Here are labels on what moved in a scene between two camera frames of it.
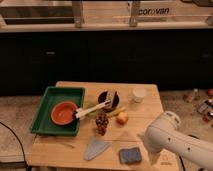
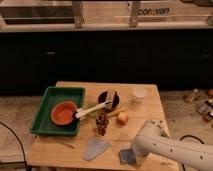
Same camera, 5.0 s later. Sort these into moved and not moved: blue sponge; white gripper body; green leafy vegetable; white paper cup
Moved: white gripper body
Not moved: blue sponge; green leafy vegetable; white paper cup
